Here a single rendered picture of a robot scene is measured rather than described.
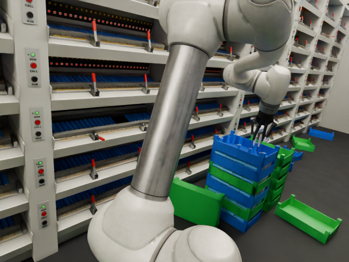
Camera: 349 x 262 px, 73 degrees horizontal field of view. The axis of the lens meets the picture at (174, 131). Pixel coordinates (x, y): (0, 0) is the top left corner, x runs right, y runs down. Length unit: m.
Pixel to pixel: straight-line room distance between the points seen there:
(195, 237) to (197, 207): 0.85
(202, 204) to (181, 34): 0.96
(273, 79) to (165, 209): 0.72
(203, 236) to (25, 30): 0.77
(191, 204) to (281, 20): 1.05
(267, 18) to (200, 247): 0.47
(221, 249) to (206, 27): 0.48
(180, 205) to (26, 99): 0.93
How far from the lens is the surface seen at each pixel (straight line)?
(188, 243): 0.53
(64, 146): 1.04
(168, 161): 0.57
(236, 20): 0.58
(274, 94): 1.10
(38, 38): 0.92
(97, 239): 0.64
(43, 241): 1.22
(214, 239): 0.54
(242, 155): 1.29
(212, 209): 1.34
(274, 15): 0.57
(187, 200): 1.38
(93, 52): 1.00
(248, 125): 2.30
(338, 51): 4.50
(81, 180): 1.16
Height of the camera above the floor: 0.90
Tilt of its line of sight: 18 degrees down
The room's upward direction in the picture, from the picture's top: 7 degrees clockwise
